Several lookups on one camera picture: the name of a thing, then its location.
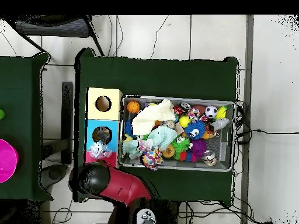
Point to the cream waffle cloth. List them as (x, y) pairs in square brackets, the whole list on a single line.
[(151, 116)]

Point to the small soccer ball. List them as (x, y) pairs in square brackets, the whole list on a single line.
[(211, 112)]

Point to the grey oval stand base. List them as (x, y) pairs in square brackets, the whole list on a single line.
[(55, 173)]

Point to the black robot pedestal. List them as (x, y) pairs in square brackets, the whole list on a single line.
[(168, 214)]

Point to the grey crushed bottle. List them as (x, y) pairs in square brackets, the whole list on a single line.
[(219, 123)]

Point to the blue spiky toy small eyes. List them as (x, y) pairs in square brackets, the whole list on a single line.
[(199, 126)]

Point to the purple knobbly toy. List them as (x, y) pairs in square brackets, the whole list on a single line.
[(198, 147)]

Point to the black flat panel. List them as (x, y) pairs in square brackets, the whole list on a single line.
[(67, 116)]

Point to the small orange basketball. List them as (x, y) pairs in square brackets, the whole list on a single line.
[(133, 107)]

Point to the green spiky toy with eyes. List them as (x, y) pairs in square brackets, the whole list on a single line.
[(181, 145)]

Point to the mint green waffle cloth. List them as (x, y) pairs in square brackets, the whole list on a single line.
[(163, 137)]

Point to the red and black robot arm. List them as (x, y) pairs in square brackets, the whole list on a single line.
[(121, 184)]

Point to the dark green table cloth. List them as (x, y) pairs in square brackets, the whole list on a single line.
[(21, 93), (151, 77)]

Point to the small green object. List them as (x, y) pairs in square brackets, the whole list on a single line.
[(1, 114)]

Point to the polka dot cloth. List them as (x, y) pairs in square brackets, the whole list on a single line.
[(151, 158)]

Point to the blue spiky toy big eyes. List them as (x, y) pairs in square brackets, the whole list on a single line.
[(128, 129)]

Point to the black chair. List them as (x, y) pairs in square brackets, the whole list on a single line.
[(51, 29)]

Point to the shallow silver mesh bin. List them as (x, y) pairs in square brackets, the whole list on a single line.
[(224, 149)]

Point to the wooden box with three holes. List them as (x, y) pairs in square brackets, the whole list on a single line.
[(109, 114)]

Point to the pink round bowl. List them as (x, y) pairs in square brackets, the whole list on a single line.
[(7, 161)]

